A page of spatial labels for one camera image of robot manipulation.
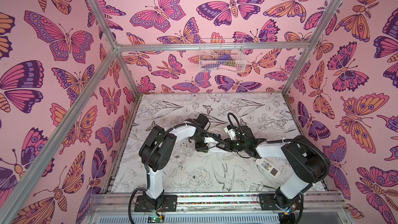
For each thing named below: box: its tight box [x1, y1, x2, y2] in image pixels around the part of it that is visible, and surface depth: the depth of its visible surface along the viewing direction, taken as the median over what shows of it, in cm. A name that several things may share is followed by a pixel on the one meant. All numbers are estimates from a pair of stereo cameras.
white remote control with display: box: [255, 158, 281, 179], surface depth 85 cm
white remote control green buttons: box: [207, 143, 229, 153], surface depth 92 cm
